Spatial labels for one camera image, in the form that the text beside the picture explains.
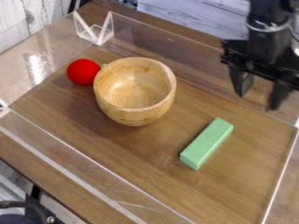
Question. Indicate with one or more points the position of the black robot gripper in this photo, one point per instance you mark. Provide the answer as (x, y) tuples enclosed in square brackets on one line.
[(263, 55)]

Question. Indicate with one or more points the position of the green rectangular block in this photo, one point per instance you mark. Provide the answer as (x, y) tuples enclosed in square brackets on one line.
[(198, 150)]

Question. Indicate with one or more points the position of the brown wooden bowl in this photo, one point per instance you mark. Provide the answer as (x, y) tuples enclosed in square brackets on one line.
[(134, 89)]

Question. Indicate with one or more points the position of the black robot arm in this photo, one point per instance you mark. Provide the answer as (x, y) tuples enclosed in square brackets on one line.
[(272, 13)]

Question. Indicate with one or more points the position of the red toy tomato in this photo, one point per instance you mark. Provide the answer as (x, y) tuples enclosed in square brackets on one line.
[(82, 70)]

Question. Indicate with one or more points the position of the black table clamp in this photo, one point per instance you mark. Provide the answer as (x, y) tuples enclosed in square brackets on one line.
[(20, 209)]

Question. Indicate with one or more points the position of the clear acrylic tray wall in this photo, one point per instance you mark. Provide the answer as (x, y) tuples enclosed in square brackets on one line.
[(117, 174)]

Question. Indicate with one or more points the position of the clear acrylic corner bracket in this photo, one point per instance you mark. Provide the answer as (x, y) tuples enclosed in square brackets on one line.
[(96, 34)]

